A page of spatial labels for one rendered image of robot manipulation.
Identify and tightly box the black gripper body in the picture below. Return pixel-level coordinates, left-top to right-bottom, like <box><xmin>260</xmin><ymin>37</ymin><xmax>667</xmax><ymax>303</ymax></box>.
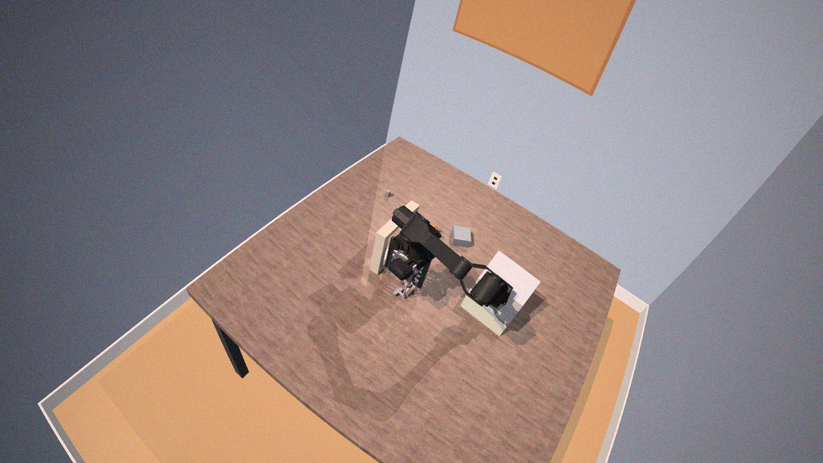
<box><xmin>388</xmin><ymin>244</ymin><xmax>431</xmax><ymax>280</ymax></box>

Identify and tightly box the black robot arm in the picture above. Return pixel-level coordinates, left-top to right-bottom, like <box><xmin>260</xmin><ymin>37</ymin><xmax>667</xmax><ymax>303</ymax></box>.
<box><xmin>390</xmin><ymin>205</ymin><xmax>513</xmax><ymax>308</ymax></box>

